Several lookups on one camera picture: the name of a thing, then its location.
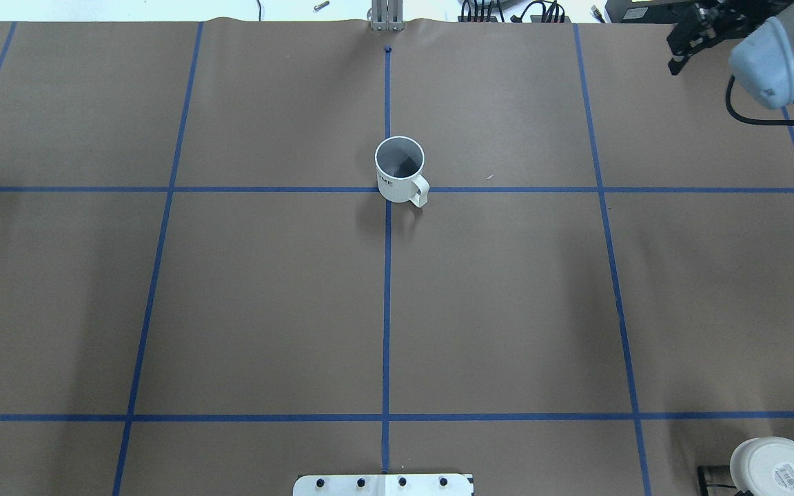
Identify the black cables bundle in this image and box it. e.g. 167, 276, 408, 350
459, 0, 570, 24

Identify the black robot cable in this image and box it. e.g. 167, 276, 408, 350
725, 74, 794, 127

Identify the white ribbed mug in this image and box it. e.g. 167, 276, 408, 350
374, 136, 431, 208

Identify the metal clamp post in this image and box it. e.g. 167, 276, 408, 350
368, 0, 405, 32

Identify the white plate with barcode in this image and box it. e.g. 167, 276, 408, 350
730, 436, 794, 495

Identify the black stand under plate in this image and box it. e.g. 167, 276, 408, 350
696, 465, 746, 496

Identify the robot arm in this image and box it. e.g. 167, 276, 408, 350
667, 1, 794, 127

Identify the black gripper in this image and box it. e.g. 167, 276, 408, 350
667, 1, 770, 76

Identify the white bracket with black knobs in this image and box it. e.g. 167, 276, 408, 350
292, 473, 475, 495

